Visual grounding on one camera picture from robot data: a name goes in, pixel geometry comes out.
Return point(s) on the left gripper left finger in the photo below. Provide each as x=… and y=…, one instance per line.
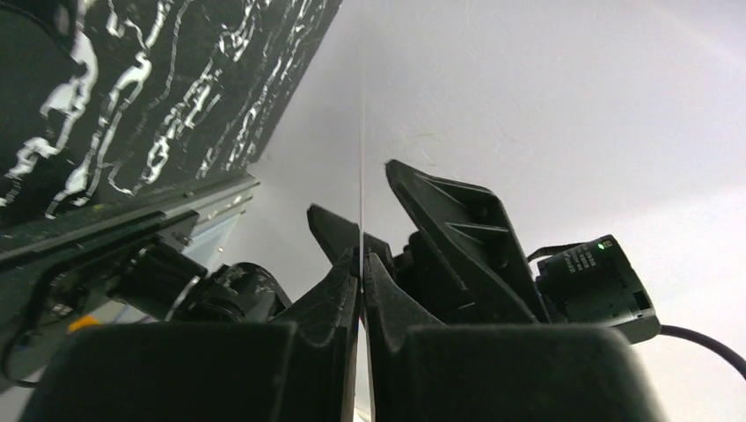
x=300, y=366

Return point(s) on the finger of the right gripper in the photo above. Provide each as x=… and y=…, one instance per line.
x=465, y=228
x=335, y=234

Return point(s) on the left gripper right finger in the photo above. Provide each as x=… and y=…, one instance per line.
x=424, y=370

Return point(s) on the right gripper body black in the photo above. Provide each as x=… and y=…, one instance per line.
x=423, y=277

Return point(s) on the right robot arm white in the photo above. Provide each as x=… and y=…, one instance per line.
x=587, y=283

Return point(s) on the aluminium frame rail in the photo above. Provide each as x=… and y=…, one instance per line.
x=208, y=200

